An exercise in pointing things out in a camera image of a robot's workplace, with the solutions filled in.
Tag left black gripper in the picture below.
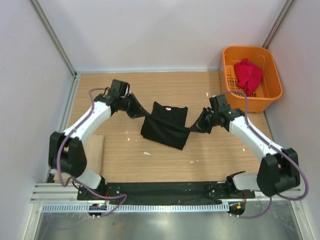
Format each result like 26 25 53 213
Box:
119 92 150 119

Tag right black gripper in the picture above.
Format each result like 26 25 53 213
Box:
189 107 219 135

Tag black t shirt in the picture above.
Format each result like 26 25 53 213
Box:
140 101 191 150

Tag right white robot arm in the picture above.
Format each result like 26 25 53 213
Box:
190 93 301 198

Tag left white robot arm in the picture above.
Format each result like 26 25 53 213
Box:
48 79 149 200

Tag brown cardboard sheet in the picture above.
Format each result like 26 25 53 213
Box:
52 135 105 189

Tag red t shirt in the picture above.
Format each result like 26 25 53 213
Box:
233 58 263 97

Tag orange plastic basket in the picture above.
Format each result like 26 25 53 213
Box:
219 45 283 113

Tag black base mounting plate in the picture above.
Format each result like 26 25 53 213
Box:
76 181 256 201

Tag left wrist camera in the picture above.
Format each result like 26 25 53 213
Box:
107 79 130 99

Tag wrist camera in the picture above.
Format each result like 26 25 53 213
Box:
209 94 231 113
107 79 130 99

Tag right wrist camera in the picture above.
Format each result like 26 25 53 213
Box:
209 94 231 113

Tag white slotted cable duct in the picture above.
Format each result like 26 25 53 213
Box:
42 202 229 213

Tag aluminium front frame rail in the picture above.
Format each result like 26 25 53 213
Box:
31 183 304 203

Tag left aluminium corner post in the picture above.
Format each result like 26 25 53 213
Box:
29 0 77 78

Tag aluminium corner post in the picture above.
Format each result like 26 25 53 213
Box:
29 0 77 78
261 0 297 49

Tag right aluminium corner post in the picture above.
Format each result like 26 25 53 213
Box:
261 0 297 49

